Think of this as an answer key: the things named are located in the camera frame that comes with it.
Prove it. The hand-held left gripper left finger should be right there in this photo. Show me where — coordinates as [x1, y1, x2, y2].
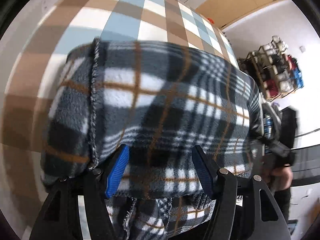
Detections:
[29, 144, 130, 240]

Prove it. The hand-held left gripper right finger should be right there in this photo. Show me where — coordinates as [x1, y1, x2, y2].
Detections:
[191, 144, 292, 240]

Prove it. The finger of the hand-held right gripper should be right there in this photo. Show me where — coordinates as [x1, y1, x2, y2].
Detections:
[249, 129, 272, 153]

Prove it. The plaid fleece jacket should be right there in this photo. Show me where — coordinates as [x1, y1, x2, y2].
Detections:
[40, 37, 263, 240]

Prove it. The person's right hand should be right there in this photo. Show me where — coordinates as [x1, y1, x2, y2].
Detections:
[271, 166, 293, 193]

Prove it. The wooden shoe rack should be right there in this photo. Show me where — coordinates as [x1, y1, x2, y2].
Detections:
[246, 36, 305, 102]

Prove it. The shoe rack with shoes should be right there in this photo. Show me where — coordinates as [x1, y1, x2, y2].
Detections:
[250, 35, 305, 98]

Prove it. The pile of loose shoes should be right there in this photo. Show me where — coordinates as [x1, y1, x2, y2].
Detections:
[236, 56, 254, 77]

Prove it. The wooden door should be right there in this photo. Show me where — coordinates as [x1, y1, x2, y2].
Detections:
[194, 0, 294, 30]

